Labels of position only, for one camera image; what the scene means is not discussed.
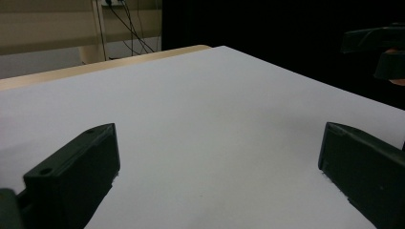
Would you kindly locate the black curtain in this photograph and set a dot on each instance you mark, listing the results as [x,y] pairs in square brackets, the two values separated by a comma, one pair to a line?
[254,25]

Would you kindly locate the light wooden bench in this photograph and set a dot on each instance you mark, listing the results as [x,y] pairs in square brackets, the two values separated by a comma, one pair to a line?
[47,31]

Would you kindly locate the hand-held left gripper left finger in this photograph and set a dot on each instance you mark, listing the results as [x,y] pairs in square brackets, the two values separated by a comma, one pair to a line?
[70,178]

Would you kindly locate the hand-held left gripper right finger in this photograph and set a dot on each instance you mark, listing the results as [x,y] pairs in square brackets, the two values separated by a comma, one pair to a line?
[366,171]

